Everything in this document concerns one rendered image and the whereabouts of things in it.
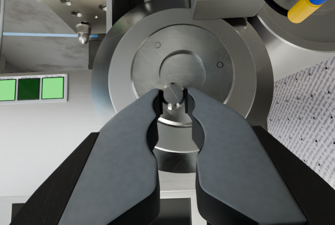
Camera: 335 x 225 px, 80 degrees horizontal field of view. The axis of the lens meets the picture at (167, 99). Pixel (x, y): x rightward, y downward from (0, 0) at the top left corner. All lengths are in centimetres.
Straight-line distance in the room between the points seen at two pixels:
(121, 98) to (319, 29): 17
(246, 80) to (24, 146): 54
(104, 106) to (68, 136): 39
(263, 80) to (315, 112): 16
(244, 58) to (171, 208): 50
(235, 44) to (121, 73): 9
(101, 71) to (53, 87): 40
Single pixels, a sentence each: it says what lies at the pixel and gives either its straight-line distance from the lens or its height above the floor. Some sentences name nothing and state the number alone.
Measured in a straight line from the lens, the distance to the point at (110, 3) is 21.
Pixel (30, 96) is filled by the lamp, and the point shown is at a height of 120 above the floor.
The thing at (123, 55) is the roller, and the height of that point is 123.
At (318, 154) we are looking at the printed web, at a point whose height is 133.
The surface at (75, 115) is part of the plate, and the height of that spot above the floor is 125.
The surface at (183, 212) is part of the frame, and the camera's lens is 61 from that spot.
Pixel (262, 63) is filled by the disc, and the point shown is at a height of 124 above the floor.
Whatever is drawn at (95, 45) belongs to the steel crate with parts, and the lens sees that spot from 295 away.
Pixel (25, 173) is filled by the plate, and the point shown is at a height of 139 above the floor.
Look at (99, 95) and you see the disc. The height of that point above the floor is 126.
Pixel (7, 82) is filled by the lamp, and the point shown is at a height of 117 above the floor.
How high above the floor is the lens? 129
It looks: 7 degrees down
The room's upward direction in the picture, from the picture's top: 178 degrees clockwise
